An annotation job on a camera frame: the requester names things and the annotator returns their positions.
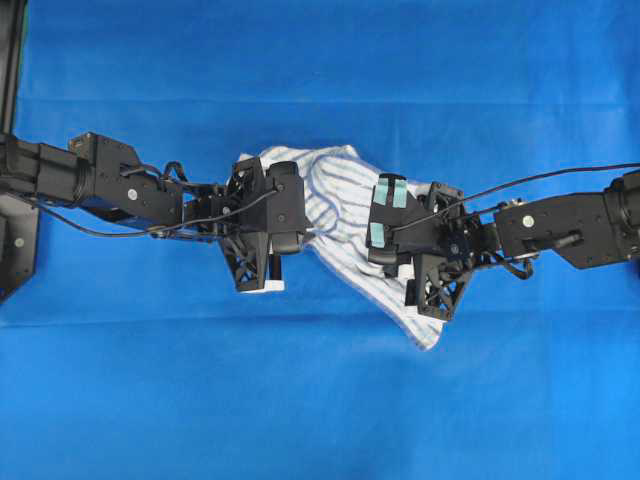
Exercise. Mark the white blue-striped towel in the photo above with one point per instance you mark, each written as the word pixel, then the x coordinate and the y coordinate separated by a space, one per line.
pixel 338 191

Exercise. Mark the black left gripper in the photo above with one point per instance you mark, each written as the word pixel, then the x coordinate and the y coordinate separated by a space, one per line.
pixel 235 214

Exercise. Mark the right wrist camera teal tape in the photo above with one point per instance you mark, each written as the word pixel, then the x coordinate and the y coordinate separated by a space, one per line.
pixel 388 227

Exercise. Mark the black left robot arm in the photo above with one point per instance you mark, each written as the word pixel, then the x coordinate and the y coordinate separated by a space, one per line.
pixel 106 179

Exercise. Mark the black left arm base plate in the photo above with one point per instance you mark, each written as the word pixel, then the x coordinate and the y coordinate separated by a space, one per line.
pixel 19 220

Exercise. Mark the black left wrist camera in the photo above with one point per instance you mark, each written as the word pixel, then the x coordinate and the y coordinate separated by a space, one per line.
pixel 282 214

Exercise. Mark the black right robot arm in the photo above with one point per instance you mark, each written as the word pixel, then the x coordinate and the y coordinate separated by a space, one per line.
pixel 587 230

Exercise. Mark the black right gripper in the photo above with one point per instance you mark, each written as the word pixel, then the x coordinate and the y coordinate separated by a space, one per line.
pixel 442 250

